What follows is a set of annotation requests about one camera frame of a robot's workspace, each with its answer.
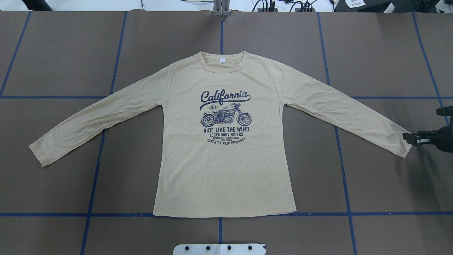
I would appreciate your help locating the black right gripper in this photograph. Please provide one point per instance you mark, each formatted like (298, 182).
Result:
(445, 136)

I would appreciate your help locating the beige long-sleeve printed shirt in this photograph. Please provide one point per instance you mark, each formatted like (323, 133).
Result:
(223, 149)

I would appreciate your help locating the aluminium frame post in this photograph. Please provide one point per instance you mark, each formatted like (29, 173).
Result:
(221, 8)

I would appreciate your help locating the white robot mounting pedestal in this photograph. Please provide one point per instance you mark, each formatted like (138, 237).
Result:
(220, 249)

